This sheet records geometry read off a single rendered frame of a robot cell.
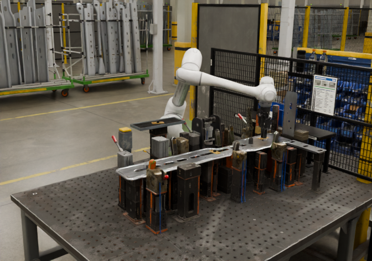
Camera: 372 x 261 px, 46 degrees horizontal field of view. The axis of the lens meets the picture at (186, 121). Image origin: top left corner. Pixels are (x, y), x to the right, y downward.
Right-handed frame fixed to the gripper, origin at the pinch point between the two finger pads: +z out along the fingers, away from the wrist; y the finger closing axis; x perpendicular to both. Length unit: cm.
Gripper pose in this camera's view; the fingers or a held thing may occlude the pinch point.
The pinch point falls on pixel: (263, 132)
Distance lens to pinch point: 322.1
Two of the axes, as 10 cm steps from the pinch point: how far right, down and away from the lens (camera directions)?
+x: 8.0, -1.5, 5.9
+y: 6.0, 2.1, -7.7
